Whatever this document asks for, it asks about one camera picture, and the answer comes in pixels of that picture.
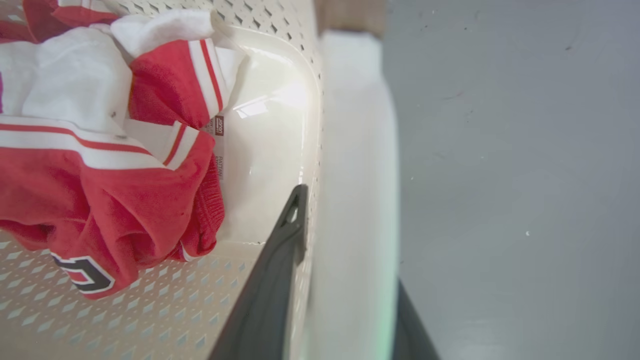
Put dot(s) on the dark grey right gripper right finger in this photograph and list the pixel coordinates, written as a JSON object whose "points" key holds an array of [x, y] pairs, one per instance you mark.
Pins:
{"points": [[410, 330]]}

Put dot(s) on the red and white jersey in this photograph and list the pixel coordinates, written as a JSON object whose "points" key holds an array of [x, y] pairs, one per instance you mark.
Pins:
{"points": [[115, 200]]}

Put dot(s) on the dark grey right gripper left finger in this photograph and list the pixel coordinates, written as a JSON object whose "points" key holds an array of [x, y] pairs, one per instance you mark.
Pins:
{"points": [[265, 300]]}

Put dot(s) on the white perforated plastic laundry basket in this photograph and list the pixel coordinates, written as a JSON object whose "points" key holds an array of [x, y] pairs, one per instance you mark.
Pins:
{"points": [[280, 150]]}

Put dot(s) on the white cloth garment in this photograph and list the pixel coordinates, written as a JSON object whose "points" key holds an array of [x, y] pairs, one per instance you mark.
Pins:
{"points": [[75, 80]]}

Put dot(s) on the brown wooden furniture piece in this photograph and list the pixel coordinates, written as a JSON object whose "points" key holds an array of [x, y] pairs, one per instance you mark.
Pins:
{"points": [[350, 16]]}

